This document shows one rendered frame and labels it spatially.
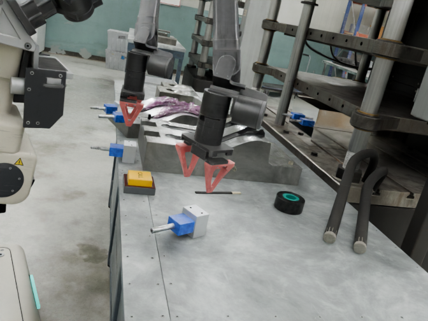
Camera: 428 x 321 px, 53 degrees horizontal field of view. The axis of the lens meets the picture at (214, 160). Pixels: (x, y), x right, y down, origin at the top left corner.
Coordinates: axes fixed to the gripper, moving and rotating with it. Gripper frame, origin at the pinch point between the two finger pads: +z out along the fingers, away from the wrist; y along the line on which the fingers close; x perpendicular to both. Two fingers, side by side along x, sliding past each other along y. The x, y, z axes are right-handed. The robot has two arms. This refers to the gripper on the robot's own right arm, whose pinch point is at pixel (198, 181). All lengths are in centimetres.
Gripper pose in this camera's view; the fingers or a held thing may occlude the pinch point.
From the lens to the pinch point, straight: 90.8
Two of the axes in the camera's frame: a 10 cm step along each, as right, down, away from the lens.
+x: -7.4, 0.7, -6.7
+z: -2.1, 9.2, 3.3
